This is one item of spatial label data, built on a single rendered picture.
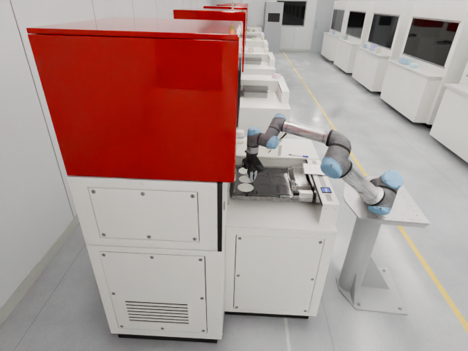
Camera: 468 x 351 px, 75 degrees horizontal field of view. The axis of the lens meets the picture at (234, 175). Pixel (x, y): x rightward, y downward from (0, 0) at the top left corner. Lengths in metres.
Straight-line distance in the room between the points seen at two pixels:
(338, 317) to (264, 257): 0.82
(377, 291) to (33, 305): 2.52
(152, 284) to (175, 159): 0.80
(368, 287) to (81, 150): 2.22
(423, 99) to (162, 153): 5.56
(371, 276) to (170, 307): 1.50
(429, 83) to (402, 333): 4.63
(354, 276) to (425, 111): 4.48
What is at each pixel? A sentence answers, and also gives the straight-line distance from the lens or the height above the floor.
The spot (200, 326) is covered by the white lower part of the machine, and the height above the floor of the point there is 0.21.
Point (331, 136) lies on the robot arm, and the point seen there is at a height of 1.30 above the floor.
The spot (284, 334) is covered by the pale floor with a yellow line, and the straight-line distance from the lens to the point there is 2.32.
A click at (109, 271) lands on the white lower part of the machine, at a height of 0.63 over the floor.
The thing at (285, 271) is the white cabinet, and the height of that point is 0.49.
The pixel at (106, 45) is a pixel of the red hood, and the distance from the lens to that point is 1.26.
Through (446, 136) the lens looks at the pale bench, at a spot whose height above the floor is 0.21.
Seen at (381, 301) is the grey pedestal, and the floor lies 0.01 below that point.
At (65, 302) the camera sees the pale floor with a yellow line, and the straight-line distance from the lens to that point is 2.67.
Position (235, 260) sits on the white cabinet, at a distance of 1.93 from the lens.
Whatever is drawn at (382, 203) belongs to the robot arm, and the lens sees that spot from 1.89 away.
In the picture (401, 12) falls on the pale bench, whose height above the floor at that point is 1.78.
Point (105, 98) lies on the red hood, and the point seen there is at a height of 1.58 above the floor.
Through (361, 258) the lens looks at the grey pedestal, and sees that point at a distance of 2.40.
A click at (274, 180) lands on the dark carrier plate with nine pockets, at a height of 0.90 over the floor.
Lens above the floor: 1.92
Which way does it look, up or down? 30 degrees down
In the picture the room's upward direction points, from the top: 2 degrees clockwise
